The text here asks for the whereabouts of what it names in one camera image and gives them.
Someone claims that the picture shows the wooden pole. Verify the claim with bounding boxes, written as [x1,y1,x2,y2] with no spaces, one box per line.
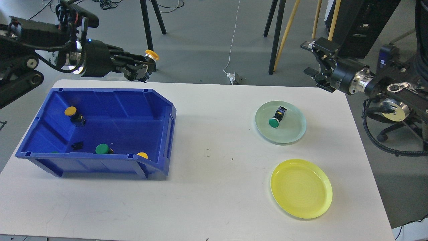
[311,0,323,39]
[273,0,300,72]
[328,0,341,41]

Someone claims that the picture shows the black tripod legs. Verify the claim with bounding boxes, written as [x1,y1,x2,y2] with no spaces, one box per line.
[139,0,167,52]

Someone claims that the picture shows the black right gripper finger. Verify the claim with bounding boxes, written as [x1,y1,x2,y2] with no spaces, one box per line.
[304,67,331,92]
[300,37,340,62]

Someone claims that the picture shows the light green plate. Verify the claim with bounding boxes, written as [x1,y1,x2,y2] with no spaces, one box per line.
[254,100,306,145]

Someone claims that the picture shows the black stand leg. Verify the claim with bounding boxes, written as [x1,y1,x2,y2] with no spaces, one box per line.
[263,0,286,75]

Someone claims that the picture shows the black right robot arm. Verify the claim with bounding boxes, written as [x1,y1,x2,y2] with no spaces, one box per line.
[301,37,427,157]

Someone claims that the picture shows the wooden pole right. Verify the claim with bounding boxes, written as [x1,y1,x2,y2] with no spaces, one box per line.
[328,0,341,41]

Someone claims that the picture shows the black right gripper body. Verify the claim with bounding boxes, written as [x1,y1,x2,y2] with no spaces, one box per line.
[318,55,373,95]

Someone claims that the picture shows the black floor cables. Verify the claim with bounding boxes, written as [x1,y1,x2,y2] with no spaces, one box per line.
[28,0,185,20]

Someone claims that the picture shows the green push button front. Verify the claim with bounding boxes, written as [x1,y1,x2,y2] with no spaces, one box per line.
[95,143,114,154]

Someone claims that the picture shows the white power adapter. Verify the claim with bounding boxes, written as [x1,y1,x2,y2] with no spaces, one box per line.
[226,73,246,85]

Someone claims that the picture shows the wooden pole left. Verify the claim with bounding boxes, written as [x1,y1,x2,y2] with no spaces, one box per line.
[273,0,300,72]

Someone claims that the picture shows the wooden pole middle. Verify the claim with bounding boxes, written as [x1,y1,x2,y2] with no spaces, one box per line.
[311,0,323,39]

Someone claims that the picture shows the small black part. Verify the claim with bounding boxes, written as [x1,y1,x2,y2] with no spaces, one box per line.
[71,141,84,150]

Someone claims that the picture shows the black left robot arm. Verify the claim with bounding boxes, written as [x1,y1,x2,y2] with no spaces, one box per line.
[0,0,159,108]

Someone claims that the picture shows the blue plastic bin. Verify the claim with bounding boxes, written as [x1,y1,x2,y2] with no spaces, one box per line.
[15,88,176,179]

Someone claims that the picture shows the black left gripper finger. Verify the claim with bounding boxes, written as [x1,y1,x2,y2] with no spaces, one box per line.
[112,64,154,83]
[109,45,156,66]

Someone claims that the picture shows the white cable on floor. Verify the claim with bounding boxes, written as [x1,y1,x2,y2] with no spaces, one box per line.
[223,0,242,75]

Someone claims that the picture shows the black computer tower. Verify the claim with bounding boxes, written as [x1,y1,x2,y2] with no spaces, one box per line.
[332,0,400,59]

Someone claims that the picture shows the green push button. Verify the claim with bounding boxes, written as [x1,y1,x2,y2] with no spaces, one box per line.
[95,143,114,154]
[269,106,288,128]

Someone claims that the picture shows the yellow plate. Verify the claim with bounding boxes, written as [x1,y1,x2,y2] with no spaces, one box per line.
[270,159,333,219]

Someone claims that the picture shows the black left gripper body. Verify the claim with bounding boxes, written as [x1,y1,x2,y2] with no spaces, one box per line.
[73,39,116,77]

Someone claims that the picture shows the yellow push button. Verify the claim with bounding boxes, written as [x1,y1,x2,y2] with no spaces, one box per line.
[136,152,148,160]
[64,106,86,127]
[145,50,159,62]

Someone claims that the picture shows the yellow push button front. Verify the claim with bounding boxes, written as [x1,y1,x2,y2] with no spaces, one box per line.
[136,152,148,160]

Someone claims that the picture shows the black office chair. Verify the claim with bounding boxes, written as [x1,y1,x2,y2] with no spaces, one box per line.
[377,28,427,144]

